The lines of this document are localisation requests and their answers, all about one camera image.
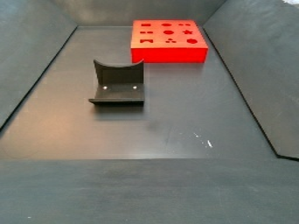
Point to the black curved holder stand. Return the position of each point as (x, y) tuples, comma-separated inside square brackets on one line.
[(120, 84)]

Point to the red shape sorter block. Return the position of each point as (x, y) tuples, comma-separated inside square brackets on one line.
[(167, 41)]

